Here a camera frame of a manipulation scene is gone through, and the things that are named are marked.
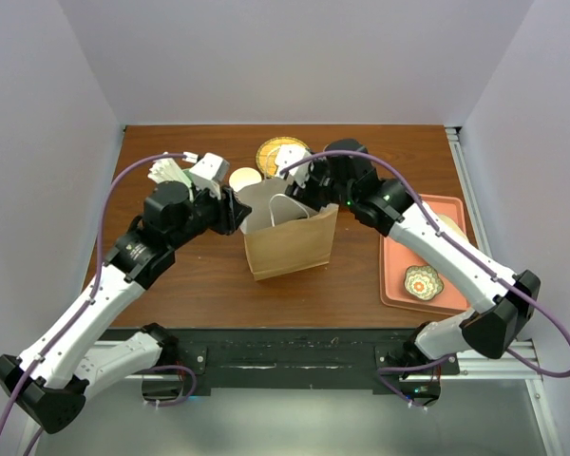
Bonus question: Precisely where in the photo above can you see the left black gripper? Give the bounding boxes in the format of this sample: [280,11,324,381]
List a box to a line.
[169,180,252,248]

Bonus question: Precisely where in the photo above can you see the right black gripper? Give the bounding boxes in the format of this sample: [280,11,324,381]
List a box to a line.
[286,153,355,211]

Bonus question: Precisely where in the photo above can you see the brown paper bag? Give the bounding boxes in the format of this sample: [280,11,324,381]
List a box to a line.
[237,178,338,281]

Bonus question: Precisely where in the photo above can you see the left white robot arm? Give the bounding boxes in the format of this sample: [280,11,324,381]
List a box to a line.
[0,181,252,434]

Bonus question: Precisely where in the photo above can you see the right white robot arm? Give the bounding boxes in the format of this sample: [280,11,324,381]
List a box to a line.
[275,139,541,373]

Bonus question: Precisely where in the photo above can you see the stack of paper cups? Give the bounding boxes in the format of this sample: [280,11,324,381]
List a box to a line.
[228,167,263,192]

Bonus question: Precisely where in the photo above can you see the yellow woven coaster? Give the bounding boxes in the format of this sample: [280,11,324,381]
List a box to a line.
[256,137,308,179]

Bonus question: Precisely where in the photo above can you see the green straw holder cup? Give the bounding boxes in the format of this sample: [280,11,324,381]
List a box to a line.
[181,168,192,185]

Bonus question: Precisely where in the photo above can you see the white wrapped straws bundle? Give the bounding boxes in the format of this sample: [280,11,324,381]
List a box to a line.
[147,158,191,186]

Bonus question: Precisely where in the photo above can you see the pink plastic tray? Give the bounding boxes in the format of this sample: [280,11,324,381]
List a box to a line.
[379,194,469,316]

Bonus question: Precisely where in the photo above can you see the white square bowl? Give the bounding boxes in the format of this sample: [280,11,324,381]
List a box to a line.
[438,214,468,240]

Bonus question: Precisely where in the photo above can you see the floral patterned small dish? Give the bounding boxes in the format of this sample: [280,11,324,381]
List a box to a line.
[403,265,445,301]

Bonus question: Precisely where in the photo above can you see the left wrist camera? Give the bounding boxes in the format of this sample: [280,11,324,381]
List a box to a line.
[188,153,230,200]

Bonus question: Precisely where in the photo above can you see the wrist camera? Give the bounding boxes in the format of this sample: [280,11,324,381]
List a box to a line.
[275,144,311,188]
[188,153,230,200]

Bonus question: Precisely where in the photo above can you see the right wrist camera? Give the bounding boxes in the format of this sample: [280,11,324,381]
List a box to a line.
[275,144,311,188]

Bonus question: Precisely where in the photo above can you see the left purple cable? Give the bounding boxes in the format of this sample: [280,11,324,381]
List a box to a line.
[0,151,199,456]

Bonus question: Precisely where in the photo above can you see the purple cable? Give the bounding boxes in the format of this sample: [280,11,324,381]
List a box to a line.
[277,150,570,409]
[0,151,199,456]

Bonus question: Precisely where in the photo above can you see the aluminium frame rail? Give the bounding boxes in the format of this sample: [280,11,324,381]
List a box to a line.
[15,341,564,455]

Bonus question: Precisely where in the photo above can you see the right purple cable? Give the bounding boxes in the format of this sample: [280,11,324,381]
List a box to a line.
[277,150,570,409]

